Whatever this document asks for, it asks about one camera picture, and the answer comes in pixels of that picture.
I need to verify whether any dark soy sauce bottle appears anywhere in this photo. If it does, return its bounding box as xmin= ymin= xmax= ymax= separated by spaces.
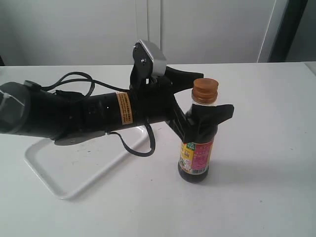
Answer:
xmin=177 ymin=78 xmax=219 ymax=183

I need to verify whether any white plastic tray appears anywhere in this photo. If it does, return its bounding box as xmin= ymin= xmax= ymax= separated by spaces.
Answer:
xmin=24 ymin=126 xmax=149 ymax=200

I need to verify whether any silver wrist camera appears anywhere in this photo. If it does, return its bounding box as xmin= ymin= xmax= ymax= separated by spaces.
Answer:
xmin=132 ymin=39 xmax=167 ymax=79

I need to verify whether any white cable on wall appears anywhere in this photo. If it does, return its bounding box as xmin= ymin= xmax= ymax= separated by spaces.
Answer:
xmin=256 ymin=0 xmax=277 ymax=63

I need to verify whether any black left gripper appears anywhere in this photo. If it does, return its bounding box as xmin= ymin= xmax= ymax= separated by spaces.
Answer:
xmin=128 ymin=64 xmax=235 ymax=144

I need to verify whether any dark vertical post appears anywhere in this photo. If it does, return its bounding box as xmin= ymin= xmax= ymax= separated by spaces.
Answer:
xmin=268 ymin=0 xmax=308 ymax=63

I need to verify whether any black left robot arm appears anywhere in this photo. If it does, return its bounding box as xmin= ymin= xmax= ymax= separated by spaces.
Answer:
xmin=0 ymin=65 xmax=203 ymax=145

